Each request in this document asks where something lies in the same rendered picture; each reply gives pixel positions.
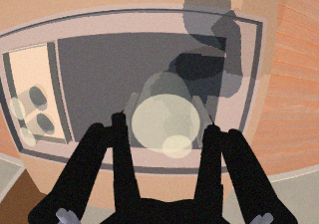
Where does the grey cylinder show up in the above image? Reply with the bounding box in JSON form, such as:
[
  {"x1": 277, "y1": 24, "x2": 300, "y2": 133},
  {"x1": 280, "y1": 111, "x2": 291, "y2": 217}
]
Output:
[
  {"x1": 165, "y1": 144, "x2": 192, "y2": 158},
  {"x1": 10, "y1": 86, "x2": 44, "y2": 119},
  {"x1": 132, "y1": 72, "x2": 200, "y2": 153},
  {"x1": 20, "y1": 113, "x2": 51, "y2": 146}
]

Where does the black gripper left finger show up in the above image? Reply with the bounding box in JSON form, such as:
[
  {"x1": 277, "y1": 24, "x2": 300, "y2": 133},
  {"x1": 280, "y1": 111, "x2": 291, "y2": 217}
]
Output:
[{"x1": 28, "y1": 93, "x2": 148, "y2": 224}]

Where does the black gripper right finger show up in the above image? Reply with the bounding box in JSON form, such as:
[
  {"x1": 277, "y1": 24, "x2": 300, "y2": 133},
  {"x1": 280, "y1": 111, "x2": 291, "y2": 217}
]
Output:
[{"x1": 192, "y1": 96, "x2": 298, "y2": 224}]

